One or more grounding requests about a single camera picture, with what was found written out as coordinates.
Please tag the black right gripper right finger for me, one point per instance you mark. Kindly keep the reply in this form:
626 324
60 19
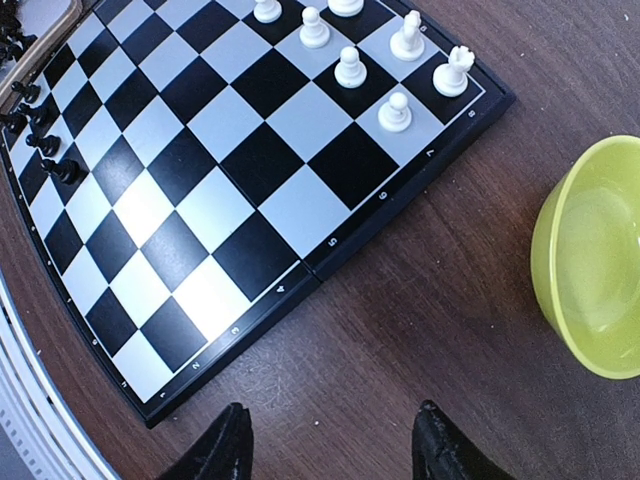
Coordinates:
440 450

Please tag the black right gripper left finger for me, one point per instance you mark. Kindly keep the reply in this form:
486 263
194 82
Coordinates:
224 451

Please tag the black and grey chessboard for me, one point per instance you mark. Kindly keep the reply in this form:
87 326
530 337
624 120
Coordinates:
224 173

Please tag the black pawn placed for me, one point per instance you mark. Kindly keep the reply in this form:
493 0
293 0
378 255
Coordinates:
38 115
66 171
48 145
29 92

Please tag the green bowl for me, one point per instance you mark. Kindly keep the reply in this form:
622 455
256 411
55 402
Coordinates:
584 258

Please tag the white pawn rightmost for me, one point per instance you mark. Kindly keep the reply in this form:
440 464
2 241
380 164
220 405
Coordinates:
395 114

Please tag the white pawn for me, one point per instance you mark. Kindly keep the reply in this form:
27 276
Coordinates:
395 114
314 33
350 72

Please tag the white rook right corner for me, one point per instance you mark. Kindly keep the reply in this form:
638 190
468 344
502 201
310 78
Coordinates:
450 78

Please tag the white knight right side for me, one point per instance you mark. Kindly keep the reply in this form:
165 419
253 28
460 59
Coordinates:
407 44

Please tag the metal tray with wood rim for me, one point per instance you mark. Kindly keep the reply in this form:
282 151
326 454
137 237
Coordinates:
31 31

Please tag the aluminium front rail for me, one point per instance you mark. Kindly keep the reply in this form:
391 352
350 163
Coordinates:
34 417

